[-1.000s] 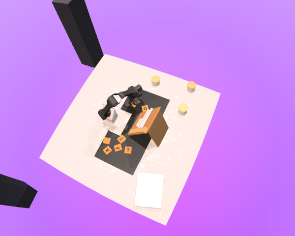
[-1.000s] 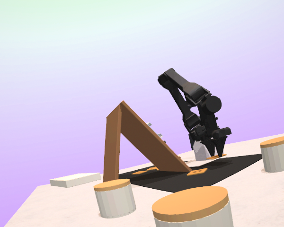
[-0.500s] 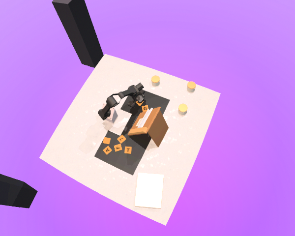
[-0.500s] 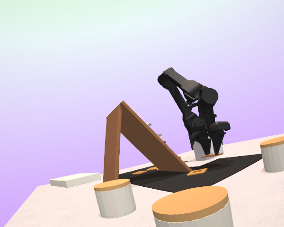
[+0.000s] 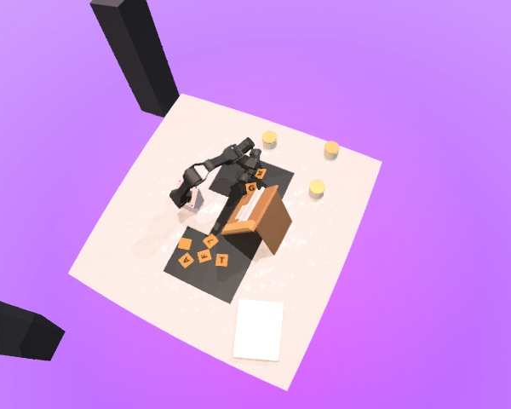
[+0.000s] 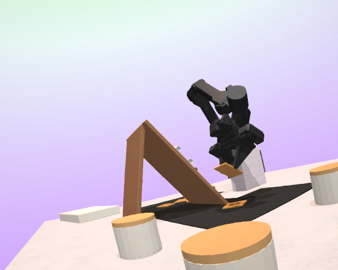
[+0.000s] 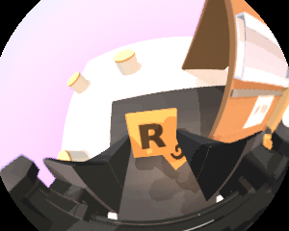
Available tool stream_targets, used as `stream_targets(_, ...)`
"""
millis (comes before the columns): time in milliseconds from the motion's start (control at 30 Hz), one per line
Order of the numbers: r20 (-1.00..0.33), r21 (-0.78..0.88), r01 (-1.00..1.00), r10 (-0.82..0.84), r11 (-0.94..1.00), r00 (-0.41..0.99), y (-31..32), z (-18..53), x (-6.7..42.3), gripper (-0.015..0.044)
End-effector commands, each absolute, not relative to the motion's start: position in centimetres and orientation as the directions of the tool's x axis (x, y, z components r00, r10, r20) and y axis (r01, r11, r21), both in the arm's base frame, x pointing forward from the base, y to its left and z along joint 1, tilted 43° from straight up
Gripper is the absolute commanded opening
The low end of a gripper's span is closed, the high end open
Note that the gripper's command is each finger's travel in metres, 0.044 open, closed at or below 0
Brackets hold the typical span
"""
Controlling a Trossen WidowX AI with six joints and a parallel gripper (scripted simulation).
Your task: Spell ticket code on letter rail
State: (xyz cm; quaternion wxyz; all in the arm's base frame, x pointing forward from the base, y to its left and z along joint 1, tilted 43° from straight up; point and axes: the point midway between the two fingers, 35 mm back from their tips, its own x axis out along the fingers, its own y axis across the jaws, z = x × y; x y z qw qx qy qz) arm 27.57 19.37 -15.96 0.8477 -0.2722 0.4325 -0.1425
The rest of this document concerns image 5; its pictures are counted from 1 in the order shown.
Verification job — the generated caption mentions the white paper ticket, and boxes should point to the white paper ticket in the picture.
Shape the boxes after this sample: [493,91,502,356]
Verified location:
[235,205,247,219]

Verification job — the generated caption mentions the white cylindrical container with orange lid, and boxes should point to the white cylindrical container with orange lid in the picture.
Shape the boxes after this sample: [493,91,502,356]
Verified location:
[308,180,325,199]
[324,141,339,160]
[262,130,278,150]

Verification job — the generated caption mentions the orange letter tile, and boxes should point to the orange letter tile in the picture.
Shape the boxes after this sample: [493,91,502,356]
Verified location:
[178,253,193,268]
[216,254,228,267]
[178,238,192,250]
[245,182,257,194]
[204,234,218,248]
[255,169,266,179]
[198,249,212,263]

